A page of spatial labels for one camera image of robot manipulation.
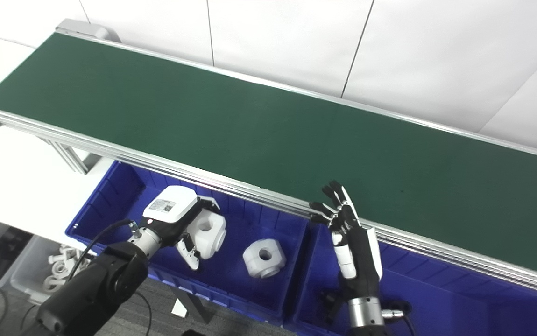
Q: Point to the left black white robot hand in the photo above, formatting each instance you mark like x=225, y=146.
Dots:
x=170, y=207

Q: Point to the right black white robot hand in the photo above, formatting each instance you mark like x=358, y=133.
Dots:
x=359, y=261

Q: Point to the white cylindrical plastic part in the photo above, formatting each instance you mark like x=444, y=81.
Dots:
x=210, y=235
x=261, y=263

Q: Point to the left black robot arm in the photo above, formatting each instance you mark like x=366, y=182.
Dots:
x=95, y=284

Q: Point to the green conveyor belt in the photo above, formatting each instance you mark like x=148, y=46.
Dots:
x=250, y=140
x=203, y=175

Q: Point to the black plastic part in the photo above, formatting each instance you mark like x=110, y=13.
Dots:
x=329, y=301

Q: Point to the blue plastic bin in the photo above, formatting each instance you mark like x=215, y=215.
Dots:
x=119, y=200
x=460, y=298

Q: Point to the aluminium conveyor leg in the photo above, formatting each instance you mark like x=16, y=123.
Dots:
x=70, y=158

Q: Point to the grey conveyor end housing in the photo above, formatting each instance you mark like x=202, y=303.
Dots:
x=86, y=29

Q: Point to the clear box of white parts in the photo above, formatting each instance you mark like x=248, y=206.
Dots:
x=58, y=268

